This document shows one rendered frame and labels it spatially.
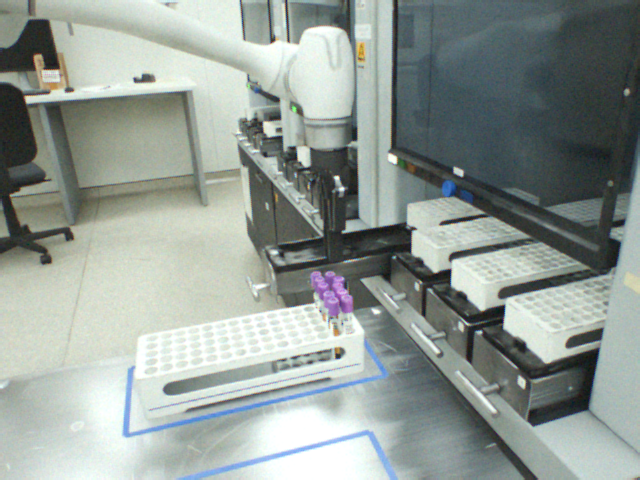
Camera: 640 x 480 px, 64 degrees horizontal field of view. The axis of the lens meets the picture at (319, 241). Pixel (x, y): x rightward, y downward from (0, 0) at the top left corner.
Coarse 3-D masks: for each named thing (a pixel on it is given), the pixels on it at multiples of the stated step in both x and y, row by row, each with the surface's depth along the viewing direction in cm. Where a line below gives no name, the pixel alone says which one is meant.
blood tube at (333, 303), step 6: (330, 300) 67; (336, 300) 67; (330, 306) 66; (336, 306) 66; (330, 312) 67; (336, 312) 67; (330, 318) 68; (336, 318) 67; (330, 324) 68; (336, 324) 68; (330, 330) 68; (336, 330) 68; (336, 336) 69; (336, 348) 69; (336, 354) 70
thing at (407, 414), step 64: (384, 320) 83; (0, 384) 73; (64, 384) 72; (128, 384) 71; (320, 384) 69; (384, 384) 69; (0, 448) 61; (64, 448) 61; (128, 448) 60; (192, 448) 60; (256, 448) 59; (320, 448) 59; (384, 448) 58; (448, 448) 58
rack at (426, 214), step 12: (408, 204) 120; (420, 204) 120; (432, 204) 120; (444, 204) 119; (456, 204) 119; (468, 204) 119; (408, 216) 121; (420, 216) 115; (432, 216) 112; (444, 216) 113; (456, 216) 114; (468, 216) 127; (480, 216) 126; (420, 228) 116
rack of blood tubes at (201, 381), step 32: (224, 320) 74; (256, 320) 74; (288, 320) 74; (320, 320) 73; (160, 352) 67; (192, 352) 67; (224, 352) 67; (256, 352) 68; (288, 352) 67; (320, 352) 75; (352, 352) 70; (160, 384) 63; (192, 384) 70; (224, 384) 69; (256, 384) 67; (288, 384) 69
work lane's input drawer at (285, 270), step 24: (312, 240) 116; (360, 240) 118; (384, 240) 117; (408, 240) 117; (264, 264) 114; (288, 264) 105; (312, 264) 106; (336, 264) 107; (360, 264) 109; (384, 264) 111; (264, 288) 111; (288, 288) 105
